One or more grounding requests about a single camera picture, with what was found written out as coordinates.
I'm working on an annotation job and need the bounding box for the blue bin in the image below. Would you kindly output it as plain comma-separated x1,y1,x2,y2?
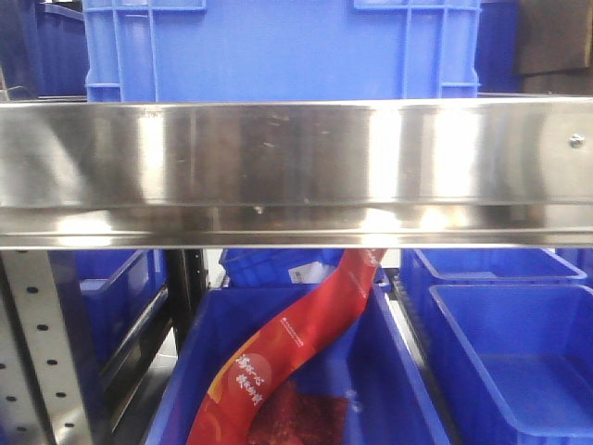
145,285,449,444
74,249,166,363
400,248,587,296
429,285,592,444
218,248,388,289

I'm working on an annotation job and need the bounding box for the stainless steel shelf rail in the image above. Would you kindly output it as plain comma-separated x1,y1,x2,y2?
1,96,592,249

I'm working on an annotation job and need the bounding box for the blue bin right lower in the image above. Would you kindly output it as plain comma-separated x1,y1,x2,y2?
429,285,592,444

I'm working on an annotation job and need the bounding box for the perforated steel shelf post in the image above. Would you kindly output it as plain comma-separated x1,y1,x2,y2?
1,250,94,444

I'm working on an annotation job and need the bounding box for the blue bin right rear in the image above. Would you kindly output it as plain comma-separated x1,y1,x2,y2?
400,248,587,296

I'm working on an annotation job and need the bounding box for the blue bin centre rear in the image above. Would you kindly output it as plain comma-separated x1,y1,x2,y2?
218,248,388,289

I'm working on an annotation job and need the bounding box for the large blue crate on shelf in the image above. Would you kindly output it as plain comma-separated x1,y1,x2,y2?
82,0,481,102

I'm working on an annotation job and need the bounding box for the red snack package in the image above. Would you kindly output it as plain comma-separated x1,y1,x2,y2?
186,248,386,444

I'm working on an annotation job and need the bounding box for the blue bin centre lower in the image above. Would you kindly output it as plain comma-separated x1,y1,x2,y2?
145,285,449,444

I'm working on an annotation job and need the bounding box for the blue bin left lower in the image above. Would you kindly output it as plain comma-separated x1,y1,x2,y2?
74,249,166,363

